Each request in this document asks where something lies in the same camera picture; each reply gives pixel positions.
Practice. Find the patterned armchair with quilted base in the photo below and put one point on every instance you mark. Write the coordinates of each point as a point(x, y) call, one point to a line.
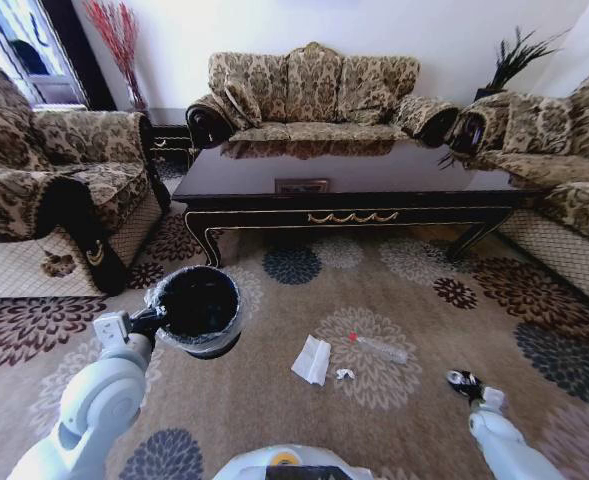
point(49, 170)

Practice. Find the white crumpled tissue paper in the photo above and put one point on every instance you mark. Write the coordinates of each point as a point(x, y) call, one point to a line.
point(313, 359)

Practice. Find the dark rectangular tray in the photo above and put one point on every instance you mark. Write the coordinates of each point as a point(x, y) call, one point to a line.
point(302, 186)

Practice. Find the window with white frame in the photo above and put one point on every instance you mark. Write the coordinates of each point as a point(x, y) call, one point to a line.
point(29, 50)

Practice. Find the dark feathery potted plant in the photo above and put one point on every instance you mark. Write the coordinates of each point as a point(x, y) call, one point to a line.
point(516, 57)

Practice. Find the patterned three-seat sofa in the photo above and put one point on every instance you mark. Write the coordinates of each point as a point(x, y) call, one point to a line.
point(319, 95)

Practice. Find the white robot front shell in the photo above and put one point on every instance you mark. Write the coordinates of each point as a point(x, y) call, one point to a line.
point(289, 462)

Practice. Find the clear bottle with red cap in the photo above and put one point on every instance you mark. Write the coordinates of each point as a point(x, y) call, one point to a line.
point(381, 349)

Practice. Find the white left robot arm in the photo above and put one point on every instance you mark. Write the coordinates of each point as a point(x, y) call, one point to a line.
point(99, 395)

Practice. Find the red decorative branches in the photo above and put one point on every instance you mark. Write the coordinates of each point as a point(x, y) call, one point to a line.
point(119, 45)

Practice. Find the dark glossy coffee table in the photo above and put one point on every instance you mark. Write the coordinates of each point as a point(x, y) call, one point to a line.
point(344, 175)

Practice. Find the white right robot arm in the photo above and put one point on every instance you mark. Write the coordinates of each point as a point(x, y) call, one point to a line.
point(499, 435)

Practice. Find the small white crumpled scrap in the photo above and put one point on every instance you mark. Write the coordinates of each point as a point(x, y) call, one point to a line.
point(345, 374)

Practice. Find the patterned throw pillow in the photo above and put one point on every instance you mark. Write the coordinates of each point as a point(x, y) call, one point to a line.
point(241, 102)
point(529, 122)

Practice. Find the black round trash bin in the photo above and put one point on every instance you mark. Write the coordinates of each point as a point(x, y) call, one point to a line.
point(199, 305)

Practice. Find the floral patterned rug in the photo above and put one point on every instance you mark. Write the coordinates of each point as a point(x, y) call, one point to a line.
point(324, 410)

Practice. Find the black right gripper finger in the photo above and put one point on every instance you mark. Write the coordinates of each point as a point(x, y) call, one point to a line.
point(455, 382)
point(460, 374)

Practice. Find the dark side table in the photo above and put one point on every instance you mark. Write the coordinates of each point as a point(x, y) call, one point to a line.
point(168, 134)

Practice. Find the patterned armchair with dark armrest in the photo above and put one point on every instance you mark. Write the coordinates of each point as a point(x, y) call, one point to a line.
point(554, 160)

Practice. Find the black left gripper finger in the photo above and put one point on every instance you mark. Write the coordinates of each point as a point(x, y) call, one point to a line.
point(158, 311)

